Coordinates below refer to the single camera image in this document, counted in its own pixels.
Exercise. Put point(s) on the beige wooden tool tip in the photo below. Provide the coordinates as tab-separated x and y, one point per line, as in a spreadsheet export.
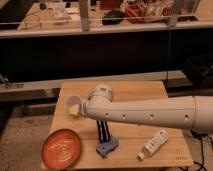
74	110

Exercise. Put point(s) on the orange ceramic bowl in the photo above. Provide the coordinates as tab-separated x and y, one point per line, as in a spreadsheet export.
61	149

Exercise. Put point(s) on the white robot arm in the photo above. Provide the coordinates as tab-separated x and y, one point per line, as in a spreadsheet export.
187	112

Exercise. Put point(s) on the translucent plastic cup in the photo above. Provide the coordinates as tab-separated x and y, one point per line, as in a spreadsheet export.
72	100

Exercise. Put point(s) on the blue black dish brush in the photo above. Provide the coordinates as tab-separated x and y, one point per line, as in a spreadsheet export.
107	142

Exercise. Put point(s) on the black bag on bench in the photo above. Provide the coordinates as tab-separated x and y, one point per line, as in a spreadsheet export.
112	17

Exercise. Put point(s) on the red object on bench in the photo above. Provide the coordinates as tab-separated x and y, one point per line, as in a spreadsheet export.
135	13

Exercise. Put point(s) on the metal railing post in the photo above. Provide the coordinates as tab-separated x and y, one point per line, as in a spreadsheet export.
84	15

